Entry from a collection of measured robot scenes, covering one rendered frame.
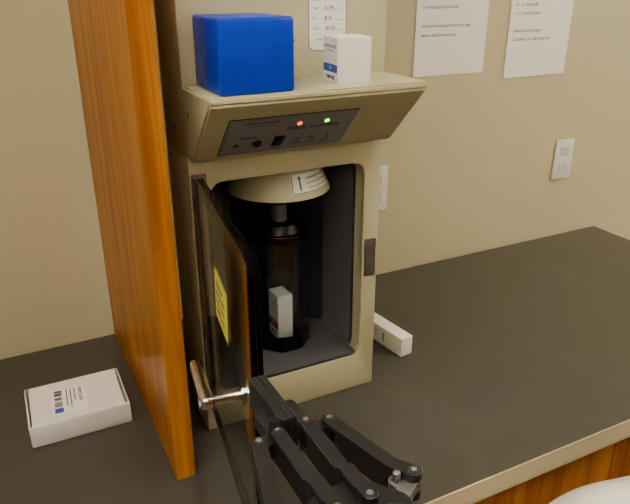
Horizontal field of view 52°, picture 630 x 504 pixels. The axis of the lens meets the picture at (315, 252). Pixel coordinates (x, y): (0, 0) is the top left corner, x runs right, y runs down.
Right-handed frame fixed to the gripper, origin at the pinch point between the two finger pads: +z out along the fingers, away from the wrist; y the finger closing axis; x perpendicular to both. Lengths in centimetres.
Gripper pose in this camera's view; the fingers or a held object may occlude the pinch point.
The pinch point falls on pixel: (272, 410)
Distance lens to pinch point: 57.5
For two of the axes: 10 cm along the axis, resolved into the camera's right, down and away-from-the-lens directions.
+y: -8.9, 1.8, -4.2
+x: 0.1, 9.2, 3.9
